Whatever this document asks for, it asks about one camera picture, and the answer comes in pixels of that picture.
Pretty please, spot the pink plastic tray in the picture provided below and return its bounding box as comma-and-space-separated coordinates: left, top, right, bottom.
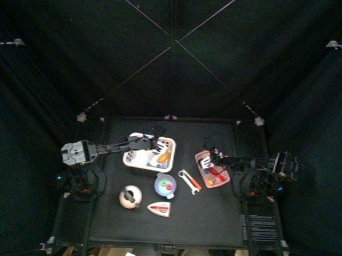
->
193, 149, 232, 190

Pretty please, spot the white plastic basket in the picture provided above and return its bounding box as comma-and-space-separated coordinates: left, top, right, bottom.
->
121, 132, 177, 174

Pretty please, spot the orange toy screwdriver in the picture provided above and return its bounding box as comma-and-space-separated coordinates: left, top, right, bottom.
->
181, 168, 203, 192

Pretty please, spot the red toy tool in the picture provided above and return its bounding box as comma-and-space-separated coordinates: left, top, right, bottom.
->
208, 166, 227, 183

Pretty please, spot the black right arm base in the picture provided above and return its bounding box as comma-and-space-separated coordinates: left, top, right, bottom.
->
239, 169, 285, 203

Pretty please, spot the white printed label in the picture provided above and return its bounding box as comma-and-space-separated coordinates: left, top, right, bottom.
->
247, 213, 277, 244

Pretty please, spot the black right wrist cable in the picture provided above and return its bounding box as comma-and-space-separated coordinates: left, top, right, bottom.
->
201, 136, 219, 155

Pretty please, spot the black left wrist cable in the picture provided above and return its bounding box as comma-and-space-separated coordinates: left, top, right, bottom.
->
141, 124, 167, 138

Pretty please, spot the white toy wrench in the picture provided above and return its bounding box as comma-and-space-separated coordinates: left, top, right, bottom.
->
176, 169, 200, 196

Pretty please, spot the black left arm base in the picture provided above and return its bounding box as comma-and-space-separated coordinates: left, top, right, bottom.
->
61, 165, 106, 202

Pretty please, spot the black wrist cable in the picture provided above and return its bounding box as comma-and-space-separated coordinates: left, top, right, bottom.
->
141, 124, 167, 138
201, 136, 219, 155

